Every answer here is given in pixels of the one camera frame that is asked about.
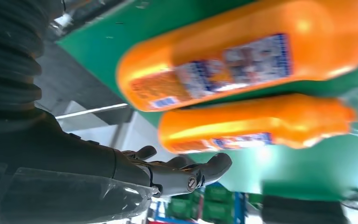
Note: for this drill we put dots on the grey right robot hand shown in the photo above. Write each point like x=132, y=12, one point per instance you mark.
x=58, y=173

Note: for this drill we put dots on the metal table frame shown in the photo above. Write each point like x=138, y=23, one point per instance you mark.
x=92, y=110

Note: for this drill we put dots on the orange plastic bottle clear cap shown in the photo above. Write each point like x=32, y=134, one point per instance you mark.
x=228, y=31
x=244, y=123

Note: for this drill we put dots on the large white table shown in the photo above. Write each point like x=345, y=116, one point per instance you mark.
x=98, y=133

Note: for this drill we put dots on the black zip case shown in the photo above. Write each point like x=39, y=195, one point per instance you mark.
x=302, y=211

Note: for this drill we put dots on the green plastic crate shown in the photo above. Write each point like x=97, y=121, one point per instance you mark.
x=217, y=199

